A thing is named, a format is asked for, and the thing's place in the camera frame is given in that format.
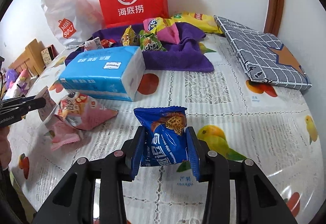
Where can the blue cookie packet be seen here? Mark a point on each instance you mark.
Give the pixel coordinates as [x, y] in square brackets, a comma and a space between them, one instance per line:
[165, 139]

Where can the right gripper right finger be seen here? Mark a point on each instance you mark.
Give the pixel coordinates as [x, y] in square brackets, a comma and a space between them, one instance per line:
[211, 167]

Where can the small white red packets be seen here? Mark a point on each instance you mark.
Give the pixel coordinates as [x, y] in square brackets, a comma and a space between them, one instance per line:
[93, 44]

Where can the pink white snack packet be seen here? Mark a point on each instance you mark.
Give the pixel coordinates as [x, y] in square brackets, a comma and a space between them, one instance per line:
[63, 133]

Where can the yellow snack packet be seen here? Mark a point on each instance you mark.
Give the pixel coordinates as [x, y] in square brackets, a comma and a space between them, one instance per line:
[130, 38]

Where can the purple towel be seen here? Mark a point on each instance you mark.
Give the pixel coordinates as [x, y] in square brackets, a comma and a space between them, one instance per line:
[185, 56]

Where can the yellow chips bag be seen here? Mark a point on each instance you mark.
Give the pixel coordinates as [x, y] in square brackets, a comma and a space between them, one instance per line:
[204, 22]

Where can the blue tissue pack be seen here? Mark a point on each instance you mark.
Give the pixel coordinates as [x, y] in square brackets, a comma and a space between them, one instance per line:
[111, 73]

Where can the pink yellow snack bag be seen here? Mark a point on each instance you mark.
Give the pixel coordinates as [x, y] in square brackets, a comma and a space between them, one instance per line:
[165, 29]

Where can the red snack packet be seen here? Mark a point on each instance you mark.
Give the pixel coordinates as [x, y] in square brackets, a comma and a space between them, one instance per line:
[108, 43]

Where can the white Miniso plastic bag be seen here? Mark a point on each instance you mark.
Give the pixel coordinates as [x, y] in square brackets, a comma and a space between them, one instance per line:
[72, 22]

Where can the purple plush toy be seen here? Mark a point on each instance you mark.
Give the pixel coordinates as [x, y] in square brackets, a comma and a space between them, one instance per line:
[20, 87]

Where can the grey checked fabric box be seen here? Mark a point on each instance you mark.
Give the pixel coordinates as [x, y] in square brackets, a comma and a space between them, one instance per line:
[263, 57]

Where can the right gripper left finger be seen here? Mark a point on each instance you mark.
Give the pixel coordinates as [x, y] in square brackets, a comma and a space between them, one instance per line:
[119, 166]

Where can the green snack packet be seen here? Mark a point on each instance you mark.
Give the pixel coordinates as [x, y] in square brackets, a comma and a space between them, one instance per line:
[149, 42]

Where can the pink panda snack bag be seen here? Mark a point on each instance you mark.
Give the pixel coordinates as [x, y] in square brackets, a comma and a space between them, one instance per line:
[83, 112]

